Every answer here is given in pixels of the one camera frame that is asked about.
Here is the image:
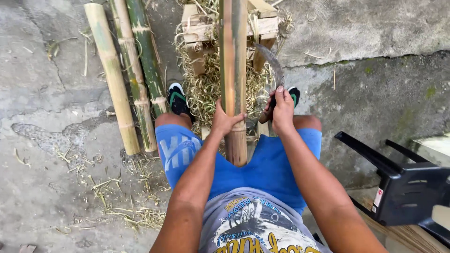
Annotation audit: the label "person's left hand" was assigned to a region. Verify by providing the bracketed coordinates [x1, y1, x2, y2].
[211, 99, 248, 138]

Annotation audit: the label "person's right hand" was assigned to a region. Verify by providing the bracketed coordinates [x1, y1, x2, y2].
[264, 86, 296, 137]

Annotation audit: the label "thick bamboo pole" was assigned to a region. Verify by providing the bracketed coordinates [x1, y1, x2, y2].
[219, 0, 249, 167]

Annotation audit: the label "curved sickle knife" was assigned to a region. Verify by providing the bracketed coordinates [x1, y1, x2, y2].
[252, 42, 285, 124]

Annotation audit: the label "black green flip-flop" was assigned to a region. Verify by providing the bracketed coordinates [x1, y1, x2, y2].
[287, 87, 301, 108]
[167, 82, 193, 121]

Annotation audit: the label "pile of bamboo shavings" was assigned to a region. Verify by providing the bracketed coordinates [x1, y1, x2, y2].
[175, 0, 295, 138]

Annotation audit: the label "blue shorts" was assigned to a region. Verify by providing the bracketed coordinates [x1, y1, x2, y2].
[155, 123, 323, 216]

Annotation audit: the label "wooden stand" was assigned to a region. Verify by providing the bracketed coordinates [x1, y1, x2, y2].
[181, 0, 280, 76]

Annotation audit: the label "dark green bamboo pole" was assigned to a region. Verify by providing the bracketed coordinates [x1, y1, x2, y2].
[125, 0, 169, 118]

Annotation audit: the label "yellow-green bamboo pole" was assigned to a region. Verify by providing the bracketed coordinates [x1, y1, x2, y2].
[110, 0, 158, 153]

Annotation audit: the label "grey printed t-shirt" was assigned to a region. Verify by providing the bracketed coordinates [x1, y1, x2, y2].
[199, 187, 333, 253]

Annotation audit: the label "pale yellow bamboo pole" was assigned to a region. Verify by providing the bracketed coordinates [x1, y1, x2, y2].
[84, 3, 141, 155]

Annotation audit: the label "scattered bamboo scraps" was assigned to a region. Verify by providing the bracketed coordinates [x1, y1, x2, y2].
[14, 144, 171, 235]

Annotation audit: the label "black plastic chair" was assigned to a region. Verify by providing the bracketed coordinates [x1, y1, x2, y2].
[334, 131, 450, 246]

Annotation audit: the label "bundle of bamboo strips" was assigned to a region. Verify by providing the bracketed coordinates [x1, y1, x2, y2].
[355, 197, 450, 253]

